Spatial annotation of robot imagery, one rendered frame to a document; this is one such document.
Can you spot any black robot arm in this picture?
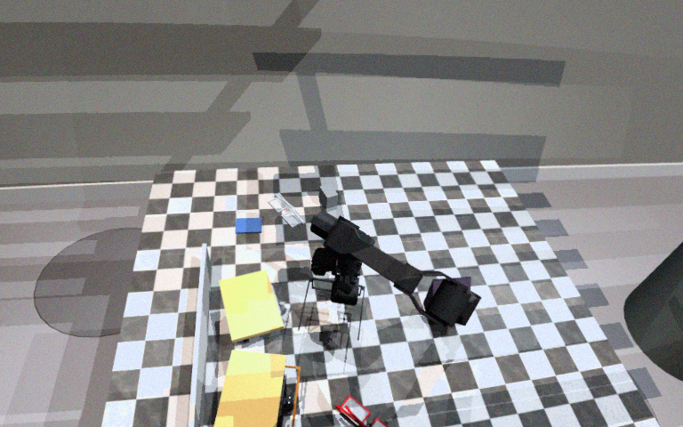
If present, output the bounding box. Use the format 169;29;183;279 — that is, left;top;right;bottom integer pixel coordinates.
310;211;482;327

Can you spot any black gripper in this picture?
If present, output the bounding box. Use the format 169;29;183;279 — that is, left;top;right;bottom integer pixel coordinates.
330;257;362;306

